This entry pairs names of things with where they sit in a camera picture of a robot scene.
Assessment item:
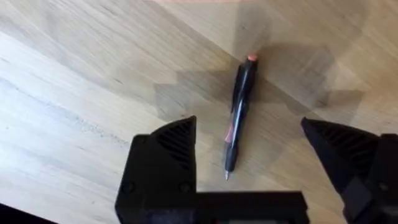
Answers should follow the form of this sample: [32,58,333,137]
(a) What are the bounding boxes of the black pen with orange cap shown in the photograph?
[223,54,259,181]

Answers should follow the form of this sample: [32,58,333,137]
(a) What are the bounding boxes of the black rail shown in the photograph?
[0,202,58,224]

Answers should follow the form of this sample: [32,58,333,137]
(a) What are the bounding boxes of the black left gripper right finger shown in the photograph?
[300,117,398,224]

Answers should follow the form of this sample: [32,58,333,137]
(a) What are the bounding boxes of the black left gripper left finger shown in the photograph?
[114,115,198,224]

